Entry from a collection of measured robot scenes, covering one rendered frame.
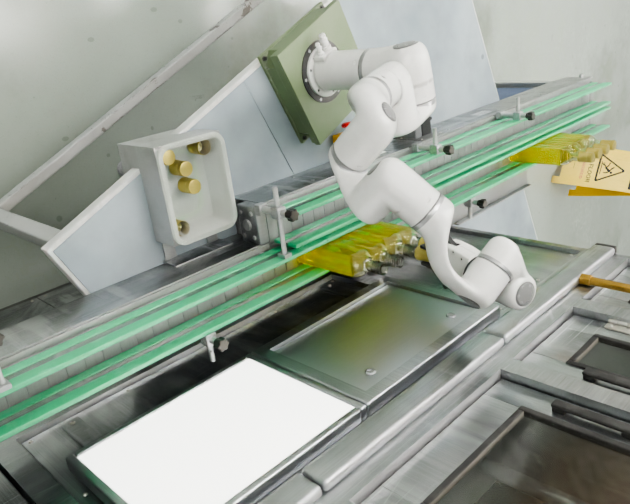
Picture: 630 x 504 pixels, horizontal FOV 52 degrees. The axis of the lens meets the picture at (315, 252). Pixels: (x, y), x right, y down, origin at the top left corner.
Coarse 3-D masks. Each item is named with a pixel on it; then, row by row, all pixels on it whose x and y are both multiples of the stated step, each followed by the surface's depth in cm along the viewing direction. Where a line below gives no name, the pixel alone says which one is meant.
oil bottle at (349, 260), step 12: (312, 252) 154; (324, 252) 151; (336, 252) 149; (348, 252) 147; (360, 252) 146; (312, 264) 156; (324, 264) 153; (336, 264) 150; (348, 264) 146; (360, 264) 145
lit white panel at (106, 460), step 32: (224, 384) 130; (256, 384) 128; (288, 384) 127; (160, 416) 122; (192, 416) 121; (224, 416) 120; (256, 416) 118; (288, 416) 117; (320, 416) 116; (96, 448) 115; (128, 448) 114; (160, 448) 113; (192, 448) 112; (224, 448) 111; (256, 448) 110; (288, 448) 109; (128, 480) 106; (160, 480) 105; (192, 480) 104; (224, 480) 103
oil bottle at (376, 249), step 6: (336, 240) 157; (342, 240) 156; (348, 240) 156; (354, 240) 156; (360, 240) 155; (366, 240) 155; (360, 246) 151; (366, 246) 151; (372, 246) 150; (378, 246) 150; (384, 246) 151; (372, 252) 149; (378, 252) 149; (372, 258) 149; (378, 258) 149
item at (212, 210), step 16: (176, 144) 134; (224, 144) 143; (160, 160) 132; (192, 160) 146; (208, 160) 147; (224, 160) 144; (160, 176) 134; (176, 176) 144; (192, 176) 147; (208, 176) 149; (224, 176) 146; (176, 192) 145; (208, 192) 151; (224, 192) 148; (176, 208) 145; (192, 208) 148; (208, 208) 152; (224, 208) 150; (176, 224) 138; (192, 224) 149; (208, 224) 148; (224, 224) 147; (176, 240) 139; (192, 240) 141
